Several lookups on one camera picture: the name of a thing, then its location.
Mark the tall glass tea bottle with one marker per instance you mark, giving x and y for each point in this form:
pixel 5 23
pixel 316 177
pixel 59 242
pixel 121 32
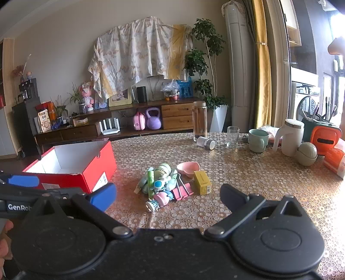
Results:
pixel 200 121

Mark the white angular planter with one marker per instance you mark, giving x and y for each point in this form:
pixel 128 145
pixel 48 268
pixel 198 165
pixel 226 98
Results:
pixel 218 118

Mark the pink heart-shaped bowl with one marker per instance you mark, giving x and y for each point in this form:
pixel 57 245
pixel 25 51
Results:
pixel 187 168

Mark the light green mug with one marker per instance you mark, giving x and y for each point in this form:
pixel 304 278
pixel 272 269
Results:
pixel 257 142

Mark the orange plastic container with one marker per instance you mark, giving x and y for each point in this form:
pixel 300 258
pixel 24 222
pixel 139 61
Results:
pixel 324 137

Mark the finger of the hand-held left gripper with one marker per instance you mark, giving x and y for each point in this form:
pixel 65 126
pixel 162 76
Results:
pixel 21 180
pixel 10 208

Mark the yellow curtain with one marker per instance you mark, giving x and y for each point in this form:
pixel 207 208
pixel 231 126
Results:
pixel 262 67

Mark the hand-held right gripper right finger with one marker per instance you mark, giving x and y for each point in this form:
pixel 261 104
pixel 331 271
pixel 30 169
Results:
pixel 231 196

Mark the person's left hand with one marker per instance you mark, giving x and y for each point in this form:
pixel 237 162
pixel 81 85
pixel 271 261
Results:
pixel 6 247

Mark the small cardboard box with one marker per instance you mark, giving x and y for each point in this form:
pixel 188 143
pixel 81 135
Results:
pixel 80 121

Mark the pink binder clip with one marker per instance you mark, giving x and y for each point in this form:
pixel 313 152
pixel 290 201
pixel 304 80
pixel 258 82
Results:
pixel 183 191

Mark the red orange gift boxes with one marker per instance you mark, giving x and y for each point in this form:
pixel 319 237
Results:
pixel 45 106

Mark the beige printed box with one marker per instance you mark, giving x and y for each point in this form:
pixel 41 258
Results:
pixel 44 121

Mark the white standing air conditioner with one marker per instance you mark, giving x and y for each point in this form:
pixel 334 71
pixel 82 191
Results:
pixel 240 67

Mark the white jug with steel rim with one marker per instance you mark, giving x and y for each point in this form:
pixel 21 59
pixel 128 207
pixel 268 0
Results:
pixel 289 140

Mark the clear drinking glass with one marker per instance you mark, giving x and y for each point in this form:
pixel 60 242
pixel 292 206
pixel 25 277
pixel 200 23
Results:
pixel 233 137

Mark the vase with dried flowers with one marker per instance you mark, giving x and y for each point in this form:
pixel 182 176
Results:
pixel 21 70

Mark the orange knife holder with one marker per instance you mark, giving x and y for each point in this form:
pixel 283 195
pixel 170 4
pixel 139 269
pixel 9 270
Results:
pixel 307 129

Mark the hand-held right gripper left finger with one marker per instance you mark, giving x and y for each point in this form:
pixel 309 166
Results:
pixel 103 196

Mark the white green small toy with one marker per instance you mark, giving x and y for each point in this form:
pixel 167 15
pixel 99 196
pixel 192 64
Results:
pixel 151 206

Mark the wooden media cabinet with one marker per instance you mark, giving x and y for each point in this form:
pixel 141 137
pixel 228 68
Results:
pixel 175 115

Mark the yellow photo frame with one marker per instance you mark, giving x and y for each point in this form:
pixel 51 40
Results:
pixel 120 101

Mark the black speaker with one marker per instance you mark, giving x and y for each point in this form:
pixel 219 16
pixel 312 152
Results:
pixel 141 94

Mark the black coffee machine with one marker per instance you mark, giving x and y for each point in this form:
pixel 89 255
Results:
pixel 28 90

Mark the small yellow box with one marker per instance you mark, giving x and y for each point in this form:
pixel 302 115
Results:
pixel 202 183

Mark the small potted plant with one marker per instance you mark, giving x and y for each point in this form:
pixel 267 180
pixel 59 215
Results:
pixel 78 99

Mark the small dark object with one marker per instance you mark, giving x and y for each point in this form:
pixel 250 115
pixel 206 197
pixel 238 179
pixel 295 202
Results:
pixel 244 139

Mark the glass jar with green lid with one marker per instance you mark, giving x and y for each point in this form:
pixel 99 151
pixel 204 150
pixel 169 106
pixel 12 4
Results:
pixel 162 170

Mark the orange packet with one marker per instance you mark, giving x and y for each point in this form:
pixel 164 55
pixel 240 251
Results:
pixel 334 161

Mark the pink toy case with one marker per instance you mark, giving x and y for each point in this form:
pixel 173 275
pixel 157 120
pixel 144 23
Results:
pixel 139 122

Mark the red cardboard box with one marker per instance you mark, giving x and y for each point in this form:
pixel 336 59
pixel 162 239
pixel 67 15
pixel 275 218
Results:
pixel 99 167

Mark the black side cabinet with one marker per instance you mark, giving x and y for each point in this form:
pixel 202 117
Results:
pixel 24 126

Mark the tall green houseplant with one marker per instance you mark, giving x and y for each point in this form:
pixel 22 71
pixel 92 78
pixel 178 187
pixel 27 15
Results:
pixel 204 53

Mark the green round container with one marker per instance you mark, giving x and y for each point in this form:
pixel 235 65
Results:
pixel 306 154

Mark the blue white toy figure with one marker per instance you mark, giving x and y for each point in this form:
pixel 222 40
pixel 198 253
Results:
pixel 160 183

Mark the small clear pill bottle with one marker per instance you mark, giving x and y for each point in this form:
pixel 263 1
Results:
pixel 206 142

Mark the plastic bag with fruit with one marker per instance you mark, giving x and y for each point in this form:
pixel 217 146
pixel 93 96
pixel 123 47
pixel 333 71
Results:
pixel 170 90

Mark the floral draped cloth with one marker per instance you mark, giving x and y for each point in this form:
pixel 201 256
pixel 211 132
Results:
pixel 134 53

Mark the purple kettlebell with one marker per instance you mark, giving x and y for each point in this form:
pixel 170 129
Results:
pixel 154 121

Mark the white router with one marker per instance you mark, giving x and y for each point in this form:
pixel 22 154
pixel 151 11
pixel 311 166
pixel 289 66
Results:
pixel 109 128

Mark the pink plush doll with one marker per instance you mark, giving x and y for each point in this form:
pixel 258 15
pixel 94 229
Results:
pixel 88 97

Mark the small pink cup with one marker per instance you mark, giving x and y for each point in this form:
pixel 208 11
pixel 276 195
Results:
pixel 161 199

